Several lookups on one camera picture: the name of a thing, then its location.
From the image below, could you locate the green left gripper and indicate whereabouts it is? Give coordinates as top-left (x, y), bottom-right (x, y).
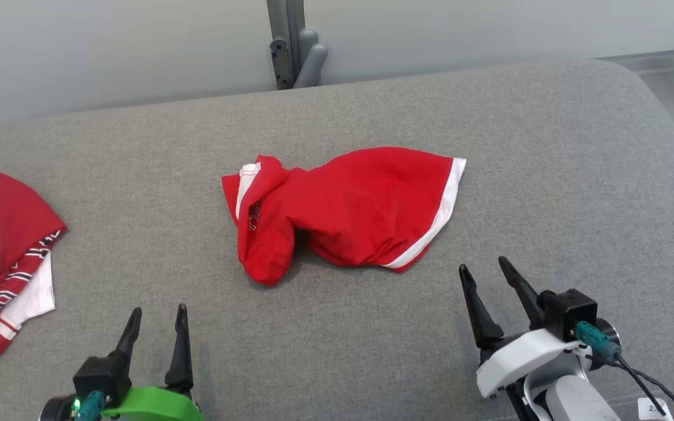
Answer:
top-left (100, 304), bottom-right (204, 421)

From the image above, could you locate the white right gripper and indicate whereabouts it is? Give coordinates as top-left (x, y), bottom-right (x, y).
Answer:
top-left (459, 256), bottom-right (592, 421)

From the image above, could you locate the red shorts white trim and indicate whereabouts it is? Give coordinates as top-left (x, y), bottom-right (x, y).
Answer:
top-left (222, 146), bottom-right (467, 287)

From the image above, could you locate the red Bulls jersey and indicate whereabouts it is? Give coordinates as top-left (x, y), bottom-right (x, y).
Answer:
top-left (0, 171), bottom-right (68, 364)

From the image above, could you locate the grey fabric sofa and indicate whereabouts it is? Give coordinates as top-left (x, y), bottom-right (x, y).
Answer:
top-left (0, 58), bottom-right (674, 421)

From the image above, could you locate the black left cable teal plug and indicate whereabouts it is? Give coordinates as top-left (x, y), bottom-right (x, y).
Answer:
top-left (75, 391), bottom-right (106, 421)

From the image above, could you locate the black cable teal plug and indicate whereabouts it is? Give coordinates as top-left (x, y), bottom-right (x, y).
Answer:
top-left (575, 320), bottom-right (674, 421)
top-left (75, 391), bottom-right (106, 421)

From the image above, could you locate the black right cable teal plug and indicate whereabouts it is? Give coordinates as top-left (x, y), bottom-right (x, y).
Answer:
top-left (575, 320), bottom-right (674, 421)

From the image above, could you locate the white cable label tag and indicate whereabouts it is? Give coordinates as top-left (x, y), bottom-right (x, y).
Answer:
top-left (637, 398), bottom-right (674, 421)

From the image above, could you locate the grey metal post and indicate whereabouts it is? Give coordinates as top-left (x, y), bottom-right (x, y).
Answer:
top-left (267, 0), bottom-right (329, 91)

